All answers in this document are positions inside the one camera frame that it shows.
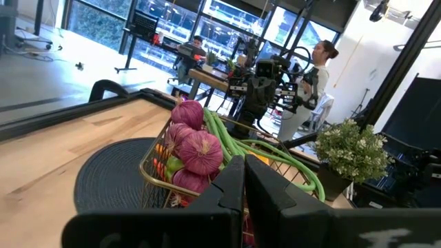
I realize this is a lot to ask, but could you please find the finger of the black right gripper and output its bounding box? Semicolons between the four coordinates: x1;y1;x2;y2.
263;82;276;116
251;82;265;116

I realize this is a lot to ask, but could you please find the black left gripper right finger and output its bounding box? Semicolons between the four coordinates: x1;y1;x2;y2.
245;154;441;248

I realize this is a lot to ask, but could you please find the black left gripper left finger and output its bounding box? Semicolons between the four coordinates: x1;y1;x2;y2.
61;154;246;248

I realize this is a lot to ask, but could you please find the green long bean bundle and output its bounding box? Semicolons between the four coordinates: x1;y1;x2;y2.
202;107;327;203

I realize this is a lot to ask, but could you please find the yellow star fruit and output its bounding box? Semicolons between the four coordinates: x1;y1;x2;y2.
247;151;271;165

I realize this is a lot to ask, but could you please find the gold wire basket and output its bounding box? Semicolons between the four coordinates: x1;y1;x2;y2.
139;115;327;248

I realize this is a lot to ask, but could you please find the green bell pepper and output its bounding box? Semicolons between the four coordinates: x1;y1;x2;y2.
164;155;186;182

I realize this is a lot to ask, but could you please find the purple dragon fruit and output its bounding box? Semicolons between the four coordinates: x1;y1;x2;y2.
164;99;225;207

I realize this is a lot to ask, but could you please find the small red chili pepper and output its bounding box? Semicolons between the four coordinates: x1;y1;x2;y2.
153;157;167;175

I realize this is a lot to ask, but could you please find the round dark blue placemat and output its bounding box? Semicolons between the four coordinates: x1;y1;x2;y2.
73;137;166;215

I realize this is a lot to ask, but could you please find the wooden desk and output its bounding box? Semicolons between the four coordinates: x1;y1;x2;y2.
187;68;239;101

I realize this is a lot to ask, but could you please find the small potted desk plant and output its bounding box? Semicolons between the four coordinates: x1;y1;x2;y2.
205;50;219;73

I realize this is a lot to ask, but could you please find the person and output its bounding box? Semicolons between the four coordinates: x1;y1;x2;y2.
176;34;208;85
276;39;340;143

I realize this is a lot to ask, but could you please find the white chair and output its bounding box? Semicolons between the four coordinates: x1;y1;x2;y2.
302;92;336;134

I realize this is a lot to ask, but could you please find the artificial potted plant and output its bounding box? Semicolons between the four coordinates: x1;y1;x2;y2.
311;118;394;203

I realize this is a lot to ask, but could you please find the black standing desk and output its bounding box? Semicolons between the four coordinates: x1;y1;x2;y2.
114;9;163;74

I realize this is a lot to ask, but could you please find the black flat panel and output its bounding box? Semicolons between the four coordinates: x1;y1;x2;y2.
380;72;441;154

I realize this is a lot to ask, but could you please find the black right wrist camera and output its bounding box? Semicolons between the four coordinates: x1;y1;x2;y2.
255;59;280;79

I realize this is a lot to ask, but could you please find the black equipment frame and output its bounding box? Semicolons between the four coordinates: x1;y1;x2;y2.
351;132;441;209

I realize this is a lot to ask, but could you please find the black curved bracket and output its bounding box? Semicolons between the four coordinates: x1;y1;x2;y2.
88;79;131;103

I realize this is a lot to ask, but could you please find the black ceiling camera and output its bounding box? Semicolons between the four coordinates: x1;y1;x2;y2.
369;0;391;23

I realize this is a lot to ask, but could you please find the black rig post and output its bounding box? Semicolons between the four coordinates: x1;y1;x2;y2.
356;0;441;129

